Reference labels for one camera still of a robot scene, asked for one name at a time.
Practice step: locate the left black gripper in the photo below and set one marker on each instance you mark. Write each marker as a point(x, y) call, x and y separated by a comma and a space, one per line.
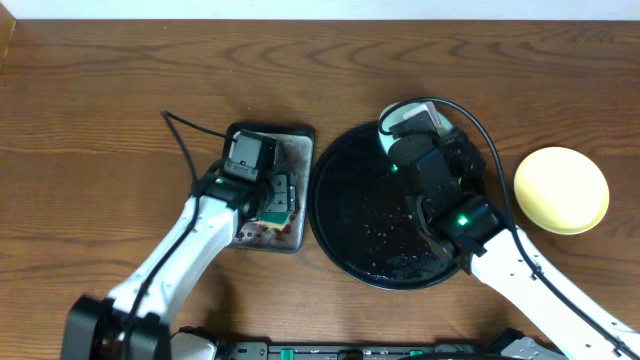
point(287, 195)

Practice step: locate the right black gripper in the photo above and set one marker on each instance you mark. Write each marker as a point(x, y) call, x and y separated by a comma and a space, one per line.
point(460, 149)

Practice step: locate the green yellow sponge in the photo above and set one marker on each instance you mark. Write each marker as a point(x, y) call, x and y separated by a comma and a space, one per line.
point(274, 220)

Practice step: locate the light blue plate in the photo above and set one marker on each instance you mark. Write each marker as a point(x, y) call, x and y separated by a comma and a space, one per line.
point(405, 112)

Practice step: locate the yellow plate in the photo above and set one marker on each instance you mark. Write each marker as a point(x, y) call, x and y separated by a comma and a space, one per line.
point(561, 190)

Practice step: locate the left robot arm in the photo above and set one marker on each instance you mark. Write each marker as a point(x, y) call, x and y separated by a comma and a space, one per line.
point(134, 321)

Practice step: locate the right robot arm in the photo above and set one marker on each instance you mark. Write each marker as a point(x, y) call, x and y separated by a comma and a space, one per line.
point(481, 239)

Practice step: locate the rectangular metal baking tray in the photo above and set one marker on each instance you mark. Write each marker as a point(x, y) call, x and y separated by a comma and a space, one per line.
point(295, 156)

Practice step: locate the round black tray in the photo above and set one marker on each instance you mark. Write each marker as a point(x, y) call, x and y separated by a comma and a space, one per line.
point(359, 217)

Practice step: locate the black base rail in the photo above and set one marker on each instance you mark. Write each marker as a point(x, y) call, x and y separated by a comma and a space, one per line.
point(350, 351)

